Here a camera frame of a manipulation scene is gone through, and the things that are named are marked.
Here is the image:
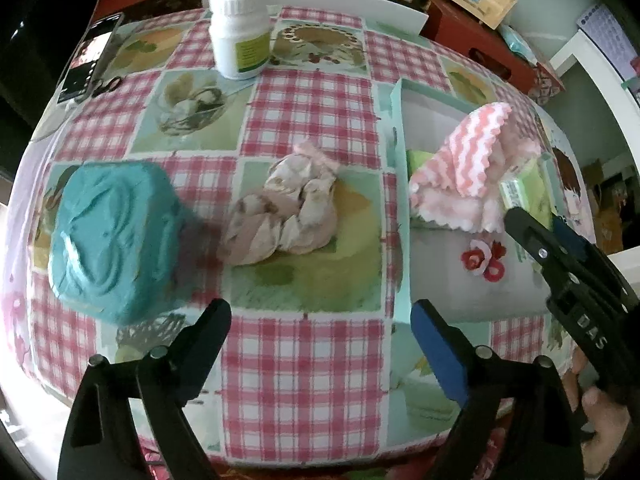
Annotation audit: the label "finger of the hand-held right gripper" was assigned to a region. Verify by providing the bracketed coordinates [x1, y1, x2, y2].
[504, 206, 568, 286]
[550, 219, 626, 306]

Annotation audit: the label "green tissue packet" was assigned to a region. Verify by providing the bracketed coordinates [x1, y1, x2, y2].
[499, 162, 553, 226]

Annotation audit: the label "white plastic bottle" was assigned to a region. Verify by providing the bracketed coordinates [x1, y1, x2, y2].
[207, 0, 273, 81]

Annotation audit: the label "lilac wall calendar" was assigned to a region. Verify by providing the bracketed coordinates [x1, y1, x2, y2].
[575, 2, 640, 81]

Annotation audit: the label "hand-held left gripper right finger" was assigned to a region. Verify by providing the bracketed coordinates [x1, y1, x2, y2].
[409, 298, 586, 480]

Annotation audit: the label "pink checked printed tablecloth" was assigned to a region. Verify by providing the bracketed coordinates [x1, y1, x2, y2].
[2, 7, 596, 461]

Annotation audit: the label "red flower hair clip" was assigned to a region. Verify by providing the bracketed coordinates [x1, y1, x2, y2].
[460, 237, 507, 281]

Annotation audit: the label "white shelf unit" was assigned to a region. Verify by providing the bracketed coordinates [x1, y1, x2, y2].
[545, 27, 640, 211]

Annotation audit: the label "pink white fuzzy cloth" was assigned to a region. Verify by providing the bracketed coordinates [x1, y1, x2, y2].
[407, 101, 543, 233]

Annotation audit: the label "teal plastic packet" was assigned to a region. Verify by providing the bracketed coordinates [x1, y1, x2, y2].
[497, 24, 536, 61]

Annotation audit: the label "red cardboard box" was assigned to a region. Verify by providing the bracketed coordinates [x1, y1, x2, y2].
[420, 0, 538, 93]

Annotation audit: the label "black smartphone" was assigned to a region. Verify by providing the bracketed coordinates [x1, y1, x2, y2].
[56, 11, 125, 106]

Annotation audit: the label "lilac floral cloth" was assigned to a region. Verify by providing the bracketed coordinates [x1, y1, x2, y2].
[0, 125, 66, 401]

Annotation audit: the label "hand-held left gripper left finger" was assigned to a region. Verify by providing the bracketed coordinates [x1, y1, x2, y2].
[57, 298, 233, 480]

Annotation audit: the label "crumpled beige patterned cloth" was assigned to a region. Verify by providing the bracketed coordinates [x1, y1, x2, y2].
[217, 141, 341, 266]

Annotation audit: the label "teal plastic lidded box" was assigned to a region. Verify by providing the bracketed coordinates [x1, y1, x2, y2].
[48, 160, 193, 326]

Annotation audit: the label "black cabinet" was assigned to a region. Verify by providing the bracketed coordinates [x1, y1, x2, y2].
[0, 0, 101, 171]

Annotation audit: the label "white tray with teal rim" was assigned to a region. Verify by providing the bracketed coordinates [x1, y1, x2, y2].
[387, 79, 601, 326]

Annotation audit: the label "person's right hand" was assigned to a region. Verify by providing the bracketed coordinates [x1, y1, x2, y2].
[565, 347, 638, 466]

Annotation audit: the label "light green cloth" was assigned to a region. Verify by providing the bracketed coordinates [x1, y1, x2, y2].
[406, 149, 441, 173]

